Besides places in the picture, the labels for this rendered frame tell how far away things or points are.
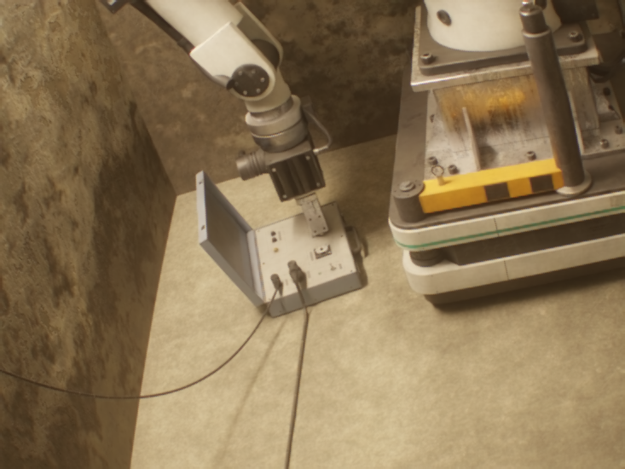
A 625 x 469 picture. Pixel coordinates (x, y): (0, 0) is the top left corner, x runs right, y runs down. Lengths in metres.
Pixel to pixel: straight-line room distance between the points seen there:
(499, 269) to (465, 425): 0.43
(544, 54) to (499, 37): 0.27
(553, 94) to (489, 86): 0.29
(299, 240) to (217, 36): 0.75
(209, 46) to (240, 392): 0.93
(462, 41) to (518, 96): 0.20
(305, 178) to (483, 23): 0.73
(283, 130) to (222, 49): 0.31
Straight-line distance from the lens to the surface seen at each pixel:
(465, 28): 2.34
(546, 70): 2.09
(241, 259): 2.82
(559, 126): 2.17
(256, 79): 2.52
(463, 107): 2.39
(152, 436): 2.56
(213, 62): 2.52
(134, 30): 3.21
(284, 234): 2.94
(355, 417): 2.34
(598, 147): 2.40
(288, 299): 2.70
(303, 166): 2.63
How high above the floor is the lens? 1.64
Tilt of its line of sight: 33 degrees down
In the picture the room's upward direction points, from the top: 22 degrees counter-clockwise
